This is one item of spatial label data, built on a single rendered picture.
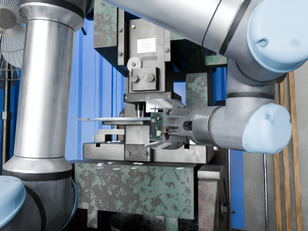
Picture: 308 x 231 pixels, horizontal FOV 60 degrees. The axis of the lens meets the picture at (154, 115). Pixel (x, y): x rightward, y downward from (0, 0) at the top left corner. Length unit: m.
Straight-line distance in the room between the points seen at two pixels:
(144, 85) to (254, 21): 0.70
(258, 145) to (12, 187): 0.34
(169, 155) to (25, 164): 0.51
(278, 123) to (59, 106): 0.36
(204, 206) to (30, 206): 0.44
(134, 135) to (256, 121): 0.55
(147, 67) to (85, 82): 1.61
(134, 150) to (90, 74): 1.70
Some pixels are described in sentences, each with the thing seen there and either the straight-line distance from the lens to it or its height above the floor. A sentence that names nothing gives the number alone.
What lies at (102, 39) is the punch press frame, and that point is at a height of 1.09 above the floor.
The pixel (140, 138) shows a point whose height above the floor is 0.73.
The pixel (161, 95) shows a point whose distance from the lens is 0.98.
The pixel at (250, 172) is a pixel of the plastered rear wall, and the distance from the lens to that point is 2.18.
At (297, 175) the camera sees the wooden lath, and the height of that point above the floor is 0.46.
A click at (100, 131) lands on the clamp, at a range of 1.12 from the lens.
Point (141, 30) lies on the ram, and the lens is 1.05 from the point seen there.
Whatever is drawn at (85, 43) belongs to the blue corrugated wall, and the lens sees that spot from 2.62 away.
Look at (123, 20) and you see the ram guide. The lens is 1.05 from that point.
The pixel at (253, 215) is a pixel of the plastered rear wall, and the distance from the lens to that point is 2.25.
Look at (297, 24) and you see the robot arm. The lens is 0.30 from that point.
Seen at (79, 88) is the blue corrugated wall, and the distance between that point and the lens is 2.54.
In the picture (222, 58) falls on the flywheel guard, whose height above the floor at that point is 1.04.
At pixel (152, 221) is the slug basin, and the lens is 1.27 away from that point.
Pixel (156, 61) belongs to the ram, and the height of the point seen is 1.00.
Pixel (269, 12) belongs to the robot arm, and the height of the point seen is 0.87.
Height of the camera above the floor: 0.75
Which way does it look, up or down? 3 degrees up
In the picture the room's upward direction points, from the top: straight up
